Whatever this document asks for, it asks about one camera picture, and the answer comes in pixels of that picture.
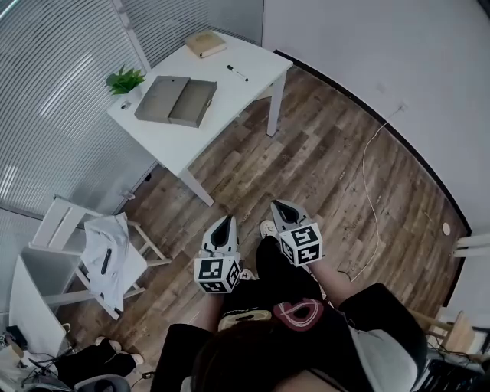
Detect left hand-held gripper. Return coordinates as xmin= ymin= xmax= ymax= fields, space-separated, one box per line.
xmin=194 ymin=214 xmax=243 ymax=296

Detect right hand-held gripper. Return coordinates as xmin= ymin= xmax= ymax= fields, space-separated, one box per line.
xmin=270 ymin=201 xmax=325 ymax=267

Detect grey box with lid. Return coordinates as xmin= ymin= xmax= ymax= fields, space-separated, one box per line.
xmin=133 ymin=75 xmax=218 ymax=129

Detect black and white marker pen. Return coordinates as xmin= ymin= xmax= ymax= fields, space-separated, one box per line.
xmin=226 ymin=64 xmax=250 ymax=83

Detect small green potted plant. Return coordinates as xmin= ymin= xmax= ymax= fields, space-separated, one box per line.
xmin=105 ymin=65 xmax=147 ymax=102

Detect beige book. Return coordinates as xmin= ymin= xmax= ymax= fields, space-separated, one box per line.
xmin=185 ymin=30 xmax=227 ymax=60

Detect person's right forearm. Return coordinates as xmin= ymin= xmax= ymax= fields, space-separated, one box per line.
xmin=308 ymin=262 xmax=359 ymax=309

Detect person's left forearm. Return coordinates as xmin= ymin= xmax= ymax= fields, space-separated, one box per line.
xmin=197 ymin=289 xmax=227 ymax=332

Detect white desk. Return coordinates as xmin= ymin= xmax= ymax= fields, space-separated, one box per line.
xmin=106 ymin=32 xmax=294 ymax=208

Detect person's black trousers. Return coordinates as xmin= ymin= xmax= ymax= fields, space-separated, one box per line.
xmin=220 ymin=234 xmax=325 ymax=332

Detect white cloth garment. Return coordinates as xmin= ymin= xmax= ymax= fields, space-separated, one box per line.
xmin=83 ymin=212 xmax=130 ymax=312

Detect person's black printed shirt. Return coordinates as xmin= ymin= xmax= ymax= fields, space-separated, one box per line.
xmin=150 ymin=282 xmax=428 ymax=392

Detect white wooden chair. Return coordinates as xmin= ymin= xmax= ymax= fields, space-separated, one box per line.
xmin=28 ymin=194 xmax=172 ymax=321

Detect white furniture piece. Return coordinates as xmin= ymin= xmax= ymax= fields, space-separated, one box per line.
xmin=453 ymin=233 xmax=490 ymax=259

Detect grey office chair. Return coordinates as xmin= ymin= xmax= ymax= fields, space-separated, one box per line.
xmin=73 ymin=374 xmax=132 ymax=392

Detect white side table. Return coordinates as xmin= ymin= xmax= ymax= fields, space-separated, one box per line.
xmin=8 ymin=253 xmax=68 ymax=359

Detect light wooden chair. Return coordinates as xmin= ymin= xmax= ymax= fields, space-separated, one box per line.
xmin=415 ymin=309 xmax=478 ymax=355

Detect white floor cable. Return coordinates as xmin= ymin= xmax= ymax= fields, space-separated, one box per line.
xmin=346 ymin=121 xmax=389 ymax=283

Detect black equipment with cables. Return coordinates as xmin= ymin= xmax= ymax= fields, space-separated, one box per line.
xmin=423 ymin=325 xmax=490 ymax=392

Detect tangle of black cables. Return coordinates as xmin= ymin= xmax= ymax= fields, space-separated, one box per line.
xmin=0 ymin=325 xmax=76 ymax=392

